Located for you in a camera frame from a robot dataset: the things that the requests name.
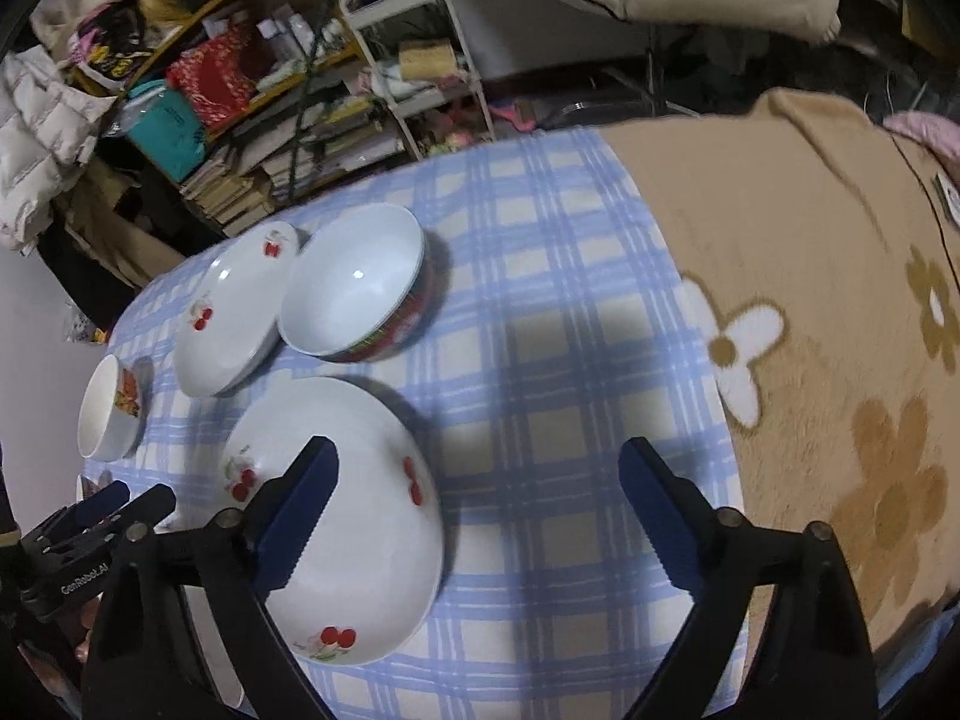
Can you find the yellow wooden shelf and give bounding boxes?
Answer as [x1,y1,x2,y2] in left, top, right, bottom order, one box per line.
[67,0,365,140]

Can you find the white bowl with red outside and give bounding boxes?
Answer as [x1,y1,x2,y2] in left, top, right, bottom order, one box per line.
[277,202,428,362]

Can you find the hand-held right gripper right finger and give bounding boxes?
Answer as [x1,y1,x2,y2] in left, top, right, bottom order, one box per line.
[619,436,880,720]

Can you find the pink cloth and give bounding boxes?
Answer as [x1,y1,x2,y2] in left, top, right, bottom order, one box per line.
[883,111,960,160]

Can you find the black yellow printed bag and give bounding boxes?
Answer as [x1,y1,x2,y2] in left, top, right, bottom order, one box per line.
[71,4,162,85]

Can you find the large white cherry plate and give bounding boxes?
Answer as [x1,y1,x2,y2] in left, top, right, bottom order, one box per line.
[217,376,445,667]

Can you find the stack of books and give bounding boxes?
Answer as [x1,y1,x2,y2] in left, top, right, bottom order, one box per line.
[180,90,406,237]

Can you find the tan box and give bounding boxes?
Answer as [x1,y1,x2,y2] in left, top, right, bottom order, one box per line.
[397,37,458,81]

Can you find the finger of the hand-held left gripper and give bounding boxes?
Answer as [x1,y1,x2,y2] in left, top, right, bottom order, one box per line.
[56,481,130,533]
[105,485,178,539]

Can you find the dark green hose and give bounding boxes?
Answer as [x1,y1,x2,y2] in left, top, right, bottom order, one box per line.
[287,0,340,205]

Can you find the metal chair base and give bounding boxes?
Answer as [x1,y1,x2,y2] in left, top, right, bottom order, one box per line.
[600,22,706,119]

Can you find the white utility cart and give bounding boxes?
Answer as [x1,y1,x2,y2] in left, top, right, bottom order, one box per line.
[337,0,496,162]

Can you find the yellow fluffy item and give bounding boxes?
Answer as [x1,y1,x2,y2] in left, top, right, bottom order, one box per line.
[139,0,201,29]

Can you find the blue plaid blanket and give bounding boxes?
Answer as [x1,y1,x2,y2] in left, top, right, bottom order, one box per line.
[79,126,751,720]

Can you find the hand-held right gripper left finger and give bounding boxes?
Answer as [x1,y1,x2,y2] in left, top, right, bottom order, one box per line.
[79,435,340,720]

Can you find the small white cherry plate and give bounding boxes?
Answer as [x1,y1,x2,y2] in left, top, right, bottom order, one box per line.
[174,221,301,398]

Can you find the tan flower blanket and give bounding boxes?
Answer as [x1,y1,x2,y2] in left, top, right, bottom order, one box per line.
[596,86,960,661]

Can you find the pink toy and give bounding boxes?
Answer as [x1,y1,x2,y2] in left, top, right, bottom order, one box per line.
[495,100,539,134]

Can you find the teal box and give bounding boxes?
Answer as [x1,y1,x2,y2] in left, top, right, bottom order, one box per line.
[124,79,207,181]

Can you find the pastel plush toys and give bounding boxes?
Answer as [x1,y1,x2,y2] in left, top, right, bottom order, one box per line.
[427,127,482,160]

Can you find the small white orange-print bowl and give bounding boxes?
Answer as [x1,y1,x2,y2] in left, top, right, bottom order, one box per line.
[77,354,155,462]

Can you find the white puffer jacket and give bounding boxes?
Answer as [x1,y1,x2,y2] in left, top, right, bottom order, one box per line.
[0,45,117,256]

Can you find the white bottles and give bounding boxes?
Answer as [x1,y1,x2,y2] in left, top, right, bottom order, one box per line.
[259,4,317,61]

